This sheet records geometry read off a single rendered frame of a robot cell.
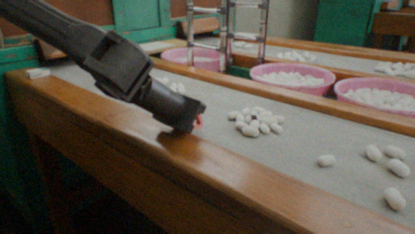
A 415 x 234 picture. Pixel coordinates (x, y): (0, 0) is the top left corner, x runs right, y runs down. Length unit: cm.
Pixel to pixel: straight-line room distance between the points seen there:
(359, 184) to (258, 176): 17
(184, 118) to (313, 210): 27
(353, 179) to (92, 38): 47
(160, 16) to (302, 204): 124
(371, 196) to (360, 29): 296
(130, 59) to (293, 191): 31
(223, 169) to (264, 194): 8
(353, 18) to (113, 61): 312
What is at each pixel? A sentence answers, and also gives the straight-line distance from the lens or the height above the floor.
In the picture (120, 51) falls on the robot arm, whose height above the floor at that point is 95.
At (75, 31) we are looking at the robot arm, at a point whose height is 98.
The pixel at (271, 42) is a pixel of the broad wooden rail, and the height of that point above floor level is 76.
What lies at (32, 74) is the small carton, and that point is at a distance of 108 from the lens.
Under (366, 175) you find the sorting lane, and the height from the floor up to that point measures 74.
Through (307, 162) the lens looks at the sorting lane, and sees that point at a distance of 58.
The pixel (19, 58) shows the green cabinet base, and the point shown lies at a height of 80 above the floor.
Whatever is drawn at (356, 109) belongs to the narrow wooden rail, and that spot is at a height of 76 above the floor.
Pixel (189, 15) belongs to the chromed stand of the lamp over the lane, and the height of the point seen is 94.
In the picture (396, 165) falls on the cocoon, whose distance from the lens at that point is 61.
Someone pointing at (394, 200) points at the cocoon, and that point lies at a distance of 52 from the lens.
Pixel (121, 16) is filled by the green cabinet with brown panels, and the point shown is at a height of 91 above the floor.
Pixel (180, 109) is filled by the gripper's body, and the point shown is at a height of 83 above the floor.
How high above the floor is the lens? 104
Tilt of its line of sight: 24 degrees down
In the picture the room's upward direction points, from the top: straight up
